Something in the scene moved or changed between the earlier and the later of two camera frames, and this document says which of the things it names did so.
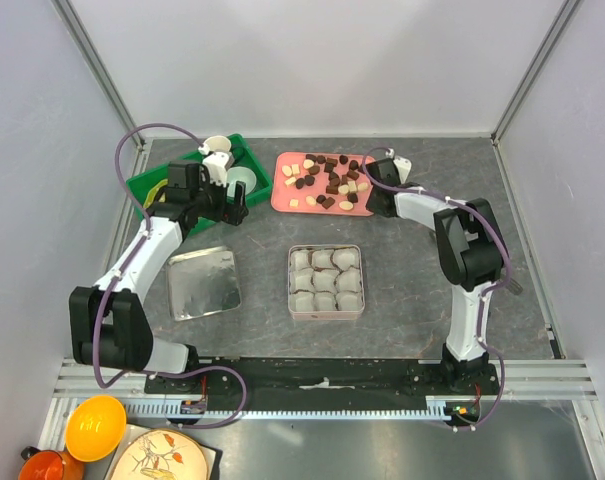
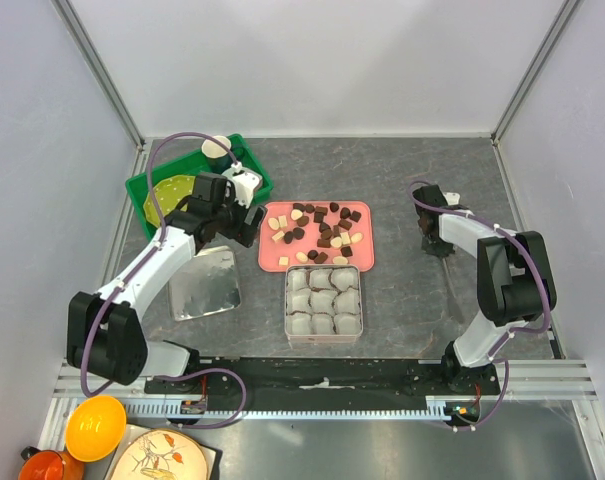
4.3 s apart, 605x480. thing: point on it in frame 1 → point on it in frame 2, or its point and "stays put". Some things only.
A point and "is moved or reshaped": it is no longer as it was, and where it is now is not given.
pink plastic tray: x=316 y=183 → x=317 y=233
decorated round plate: x=161 y=454 stays put
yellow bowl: x=95 y=428 stays put
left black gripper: x=228 y=212 → x=242 y=232
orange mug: x=49 y=465 stays put
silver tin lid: x=203 y=282 stays put
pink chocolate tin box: x=326 y=282 is moved or reshaped
